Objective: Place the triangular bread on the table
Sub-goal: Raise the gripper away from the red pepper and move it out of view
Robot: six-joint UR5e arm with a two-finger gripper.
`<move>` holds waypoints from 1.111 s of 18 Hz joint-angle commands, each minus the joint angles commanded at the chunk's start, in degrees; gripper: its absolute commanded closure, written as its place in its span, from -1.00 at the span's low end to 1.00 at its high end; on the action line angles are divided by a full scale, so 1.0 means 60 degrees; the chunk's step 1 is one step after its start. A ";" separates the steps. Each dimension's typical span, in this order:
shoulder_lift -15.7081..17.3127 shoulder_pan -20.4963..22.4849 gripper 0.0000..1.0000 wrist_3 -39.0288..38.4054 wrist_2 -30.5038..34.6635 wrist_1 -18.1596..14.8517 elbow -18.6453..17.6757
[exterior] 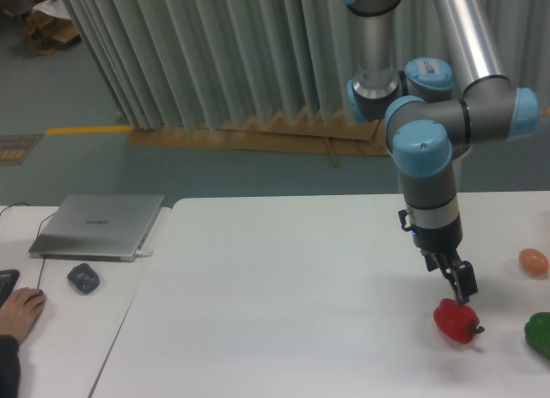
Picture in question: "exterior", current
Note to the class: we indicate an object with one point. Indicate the brown egg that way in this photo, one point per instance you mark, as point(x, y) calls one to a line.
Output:
point(533, 261)

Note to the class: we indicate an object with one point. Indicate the grey pleated curtain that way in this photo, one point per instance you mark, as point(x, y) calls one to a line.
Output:
point(205, 62)

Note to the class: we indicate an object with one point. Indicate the person's bare hand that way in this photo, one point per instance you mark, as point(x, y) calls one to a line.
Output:
point(20, 312)

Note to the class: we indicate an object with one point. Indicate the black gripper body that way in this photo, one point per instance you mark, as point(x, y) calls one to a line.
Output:
point(443, 240)

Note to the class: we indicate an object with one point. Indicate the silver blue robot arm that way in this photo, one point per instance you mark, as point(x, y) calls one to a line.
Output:
point(433, 112)

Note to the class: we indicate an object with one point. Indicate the flat brown cardboard sheet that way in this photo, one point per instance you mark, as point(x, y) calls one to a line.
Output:
point(334, 137)

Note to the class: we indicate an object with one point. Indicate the dark sleeved forearm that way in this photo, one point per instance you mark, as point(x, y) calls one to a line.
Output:
point(10, 367)

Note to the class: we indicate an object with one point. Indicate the green bell pepper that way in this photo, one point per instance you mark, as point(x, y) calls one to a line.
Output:
point(536, 332)

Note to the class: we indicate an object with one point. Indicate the white usb plug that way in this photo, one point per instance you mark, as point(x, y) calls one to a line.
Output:
point(142, 254)

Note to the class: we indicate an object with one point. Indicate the crumpled brown cardboard pile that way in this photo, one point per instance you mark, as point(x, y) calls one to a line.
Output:
point(46, 25)

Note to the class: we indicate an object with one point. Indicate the black round controller device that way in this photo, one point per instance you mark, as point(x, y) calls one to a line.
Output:
point(84, 278)

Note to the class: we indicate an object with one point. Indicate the red bell pepper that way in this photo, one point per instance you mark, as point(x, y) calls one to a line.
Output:
point(458, 322)

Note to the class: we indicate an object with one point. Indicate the silver closed laptop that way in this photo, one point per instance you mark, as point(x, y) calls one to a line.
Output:
point(98, 227)

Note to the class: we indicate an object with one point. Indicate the black keyboard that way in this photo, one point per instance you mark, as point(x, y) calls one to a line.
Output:
point(8, 280)

